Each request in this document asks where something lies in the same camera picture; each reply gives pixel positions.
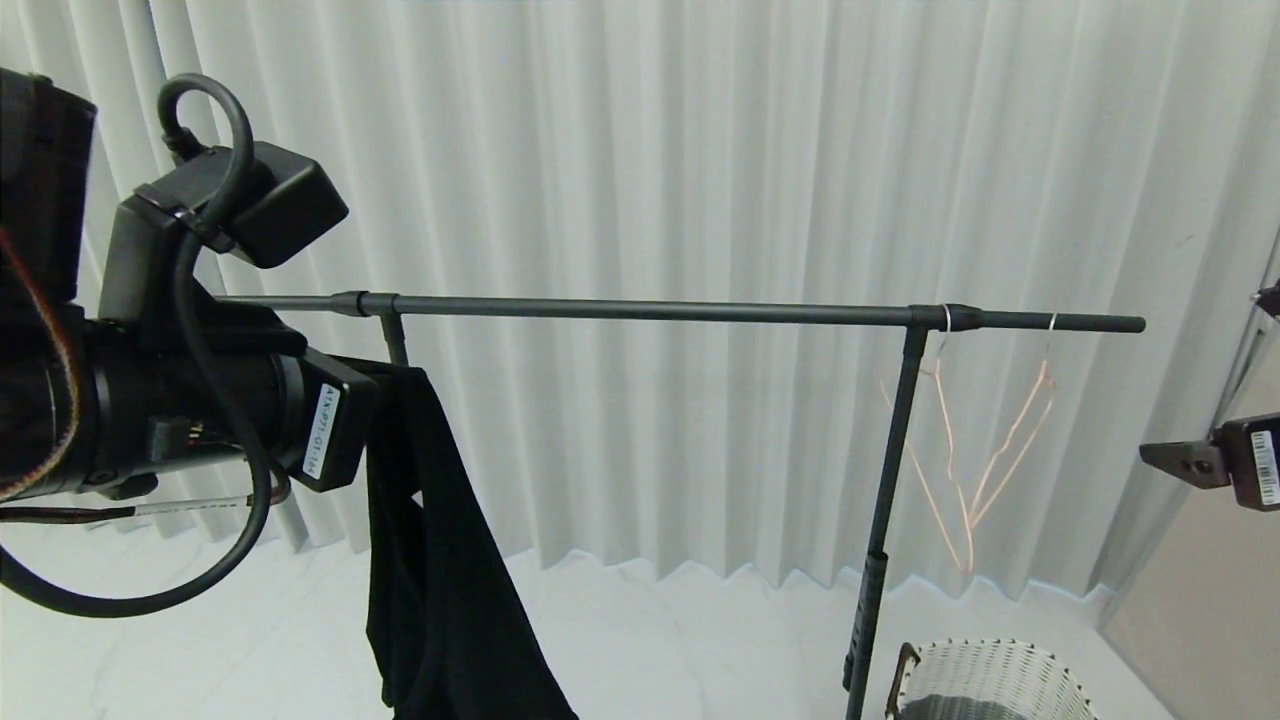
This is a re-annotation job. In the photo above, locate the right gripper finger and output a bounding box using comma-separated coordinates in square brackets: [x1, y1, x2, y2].
[1140, 438, 1231, 492]

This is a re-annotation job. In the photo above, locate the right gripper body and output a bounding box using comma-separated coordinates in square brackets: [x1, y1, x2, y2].
[1212, 412, 1280, 513]

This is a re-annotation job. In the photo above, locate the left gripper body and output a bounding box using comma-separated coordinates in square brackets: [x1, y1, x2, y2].
[83, 298, 381, 493]

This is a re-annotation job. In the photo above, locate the pink clothes hanger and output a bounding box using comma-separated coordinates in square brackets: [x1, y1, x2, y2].
[878, 305, 976, 576]
[965, 315, 1059, 531]

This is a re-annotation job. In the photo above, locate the black short-sleeved shirt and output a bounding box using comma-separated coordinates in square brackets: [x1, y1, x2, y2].
[363, 358, 581, 720]

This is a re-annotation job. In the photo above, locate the white laundry basket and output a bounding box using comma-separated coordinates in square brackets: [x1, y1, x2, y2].
[885, 640, 1101, 720]

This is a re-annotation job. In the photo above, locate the black clothes rack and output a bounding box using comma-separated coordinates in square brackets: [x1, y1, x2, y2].
[215, 290, 1147, 720]

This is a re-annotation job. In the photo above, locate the white curtain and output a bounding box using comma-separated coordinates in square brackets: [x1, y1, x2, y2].
[0, 0, 1280, 606]

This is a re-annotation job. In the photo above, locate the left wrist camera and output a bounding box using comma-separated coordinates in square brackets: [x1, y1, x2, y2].
[98, 140, 351, 323]

